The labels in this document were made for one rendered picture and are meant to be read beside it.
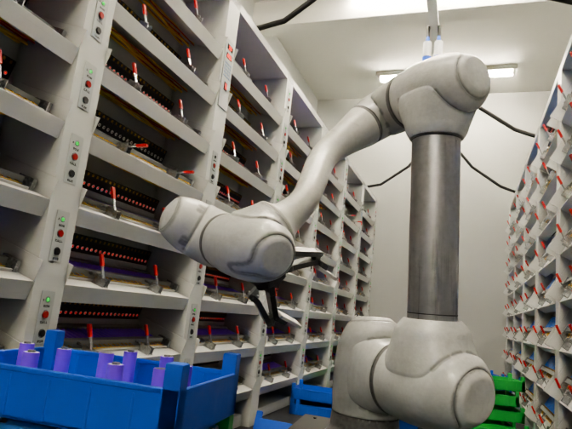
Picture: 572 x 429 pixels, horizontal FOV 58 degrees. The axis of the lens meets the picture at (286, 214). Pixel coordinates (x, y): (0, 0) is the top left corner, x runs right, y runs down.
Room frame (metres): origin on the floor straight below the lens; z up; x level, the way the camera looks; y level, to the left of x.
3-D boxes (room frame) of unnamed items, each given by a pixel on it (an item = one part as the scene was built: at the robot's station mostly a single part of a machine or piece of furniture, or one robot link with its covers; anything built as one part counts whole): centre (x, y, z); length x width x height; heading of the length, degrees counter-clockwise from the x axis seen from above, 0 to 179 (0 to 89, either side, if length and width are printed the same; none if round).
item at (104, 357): (0.68, 0.21, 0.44); 0.02 x 0.02 x 0.06
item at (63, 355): (0.69, 0.27, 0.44); 0.02 x 0.02 x 0.06
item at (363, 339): (1.23, -0.23, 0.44); 0.18 x 0.16 x 0.22; 28
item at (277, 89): (2.57, 0.14, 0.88); 0.20 x 0.09 x 1.75; 70
